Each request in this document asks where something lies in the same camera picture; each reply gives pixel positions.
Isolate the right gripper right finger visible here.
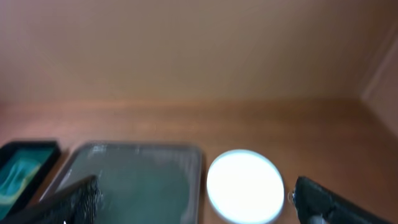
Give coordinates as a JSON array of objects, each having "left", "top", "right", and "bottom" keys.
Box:
[{"left": 292, "top": 176, "right": 389, "bottom": 224}]

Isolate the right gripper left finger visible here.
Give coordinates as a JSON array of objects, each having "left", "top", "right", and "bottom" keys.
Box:
[{"left": 1, "top": 175, "right": 101, "bottom": 224}]

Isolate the white plate stained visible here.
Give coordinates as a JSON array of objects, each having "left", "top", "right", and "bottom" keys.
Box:
[{"left": 206, "top": 149, "right": 285, "bottom": 224}]

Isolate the green yellow sponge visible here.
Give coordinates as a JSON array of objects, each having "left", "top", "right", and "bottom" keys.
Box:
[{"left": 1, "top": 159, "right": 41, "bottom": 205}]

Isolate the large dark green tray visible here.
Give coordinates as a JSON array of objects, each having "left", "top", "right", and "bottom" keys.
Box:
[{"left": 43, "top": 141, "right": 203, "bottom": 224}]

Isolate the small dark green tray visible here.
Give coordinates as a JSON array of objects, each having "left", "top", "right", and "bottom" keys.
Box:
[{"left": 1, "top": 141, "right": 62, "bottom": 220}]

